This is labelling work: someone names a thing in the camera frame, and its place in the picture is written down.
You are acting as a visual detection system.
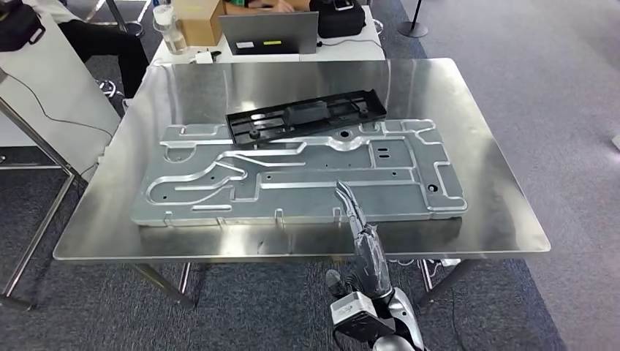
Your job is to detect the person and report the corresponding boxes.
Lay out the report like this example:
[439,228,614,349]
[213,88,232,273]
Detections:
[21,0,151,100]
[222,0,312,15]

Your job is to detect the grey laptop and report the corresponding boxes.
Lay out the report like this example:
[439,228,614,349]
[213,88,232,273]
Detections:
[219,10,320,56]

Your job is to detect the black bag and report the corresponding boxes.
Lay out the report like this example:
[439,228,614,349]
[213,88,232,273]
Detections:
[0,0,48,53]
[309,0,367,39]

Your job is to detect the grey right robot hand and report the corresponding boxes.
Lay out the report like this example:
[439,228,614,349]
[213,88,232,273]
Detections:
[325,180,395,300]

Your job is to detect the black stanchion base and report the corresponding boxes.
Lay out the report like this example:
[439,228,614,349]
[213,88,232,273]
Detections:
[398,0,430,39]

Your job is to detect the stamped grey metal panel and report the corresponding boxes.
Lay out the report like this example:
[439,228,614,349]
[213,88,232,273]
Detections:
[129,118,469,229]

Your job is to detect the white charger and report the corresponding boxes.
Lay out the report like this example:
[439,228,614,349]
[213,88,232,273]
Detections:
[192,49,223,65]

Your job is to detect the steel frame table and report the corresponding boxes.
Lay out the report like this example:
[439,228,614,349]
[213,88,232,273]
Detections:
[0,67,87,311]

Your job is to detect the brown cardboard box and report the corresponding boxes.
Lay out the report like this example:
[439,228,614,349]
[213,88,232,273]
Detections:
[171,0,227,48]

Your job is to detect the clear plastic bottle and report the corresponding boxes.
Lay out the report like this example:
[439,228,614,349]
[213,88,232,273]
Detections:
[152,4,189,56]

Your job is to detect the black plastic plate part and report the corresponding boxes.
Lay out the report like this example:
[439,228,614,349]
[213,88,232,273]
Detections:
[225,88,388,149]

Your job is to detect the stainless steel workbench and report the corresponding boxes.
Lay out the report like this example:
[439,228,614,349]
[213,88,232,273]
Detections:
[52,58,552,311]

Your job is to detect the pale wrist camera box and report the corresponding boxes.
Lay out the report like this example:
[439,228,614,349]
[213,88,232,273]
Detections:
[330,290,396,344]

